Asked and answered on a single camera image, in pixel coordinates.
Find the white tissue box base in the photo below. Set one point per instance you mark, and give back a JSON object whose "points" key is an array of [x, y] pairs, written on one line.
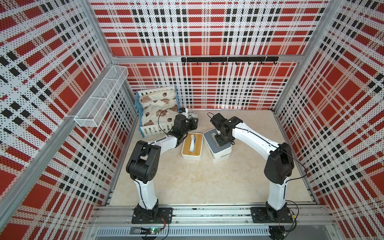
{"points": [[192, 156]]}

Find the white tissue box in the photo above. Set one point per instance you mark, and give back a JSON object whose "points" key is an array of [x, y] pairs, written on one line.
{"points": [[220, 156]]}

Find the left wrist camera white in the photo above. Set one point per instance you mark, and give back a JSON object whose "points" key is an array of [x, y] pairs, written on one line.
{"points": [[188, 114]]}

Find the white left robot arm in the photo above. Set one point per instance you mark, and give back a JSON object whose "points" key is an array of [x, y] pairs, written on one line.
{"points": [[143, 166]]}

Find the bamboo tissue box lid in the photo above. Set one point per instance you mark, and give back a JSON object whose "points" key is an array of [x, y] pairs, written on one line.
{"points": [[192, 144]]}

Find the bear print bedding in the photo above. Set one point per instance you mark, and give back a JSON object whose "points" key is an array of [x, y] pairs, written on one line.
{"points": [[159, 107]]}

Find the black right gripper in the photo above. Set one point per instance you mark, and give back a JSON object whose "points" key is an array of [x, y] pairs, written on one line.
{"points": [[220, 142]]}

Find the blue tissue paper pack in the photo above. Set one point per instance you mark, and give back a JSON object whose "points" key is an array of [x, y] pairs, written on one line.
{"points": [[193, 143]]}

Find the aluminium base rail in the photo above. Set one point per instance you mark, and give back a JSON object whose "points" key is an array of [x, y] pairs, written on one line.
{"points": [[305, 222]]}

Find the grey tissue box lid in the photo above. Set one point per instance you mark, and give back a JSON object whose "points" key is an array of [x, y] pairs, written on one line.
{"points": [[211, 142]]}

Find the white wire basket shelf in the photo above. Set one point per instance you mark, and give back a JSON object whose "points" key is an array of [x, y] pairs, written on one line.
{"points": [[101, 98]]}

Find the black hook rail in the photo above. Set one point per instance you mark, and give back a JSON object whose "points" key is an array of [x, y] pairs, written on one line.
{"points": [[229, 59]]}

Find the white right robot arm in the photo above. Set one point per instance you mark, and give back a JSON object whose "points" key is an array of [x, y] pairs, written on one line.
{"points": [[278, 169]]}

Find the blue white toy crib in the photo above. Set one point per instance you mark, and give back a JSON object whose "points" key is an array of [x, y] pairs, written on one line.
{"points": [[151, 130]]}

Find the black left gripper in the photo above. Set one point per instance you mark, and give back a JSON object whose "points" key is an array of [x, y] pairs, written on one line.
{"points": [[193, 124]]}

